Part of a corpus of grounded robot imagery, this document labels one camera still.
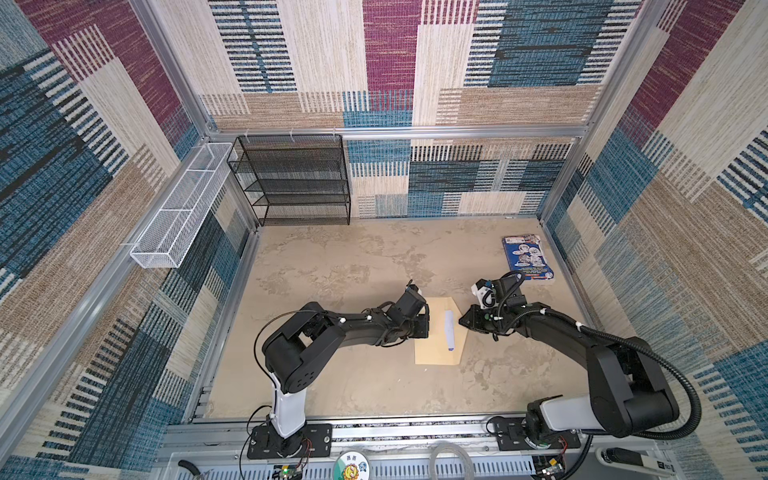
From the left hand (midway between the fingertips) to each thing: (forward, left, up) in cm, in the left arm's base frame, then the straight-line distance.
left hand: (429, 325), depth 91 cm
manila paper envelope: (-4, -5, -2) cm, 6 cm away
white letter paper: (-1, -6, -1) cm, 6 cm away
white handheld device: (-35, -44, +3) cm, 56 cm away
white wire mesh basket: (+8, +64, +31) cm, 72 cm away
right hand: (-1, -9, +2) cm, 10 cm away
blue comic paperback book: (+26, -37, +1) cm, 45 cm away
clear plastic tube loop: (-31, -2, -3) cm, 31 cm away
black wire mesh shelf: (+49, +46, +17) cm, 69 cm away
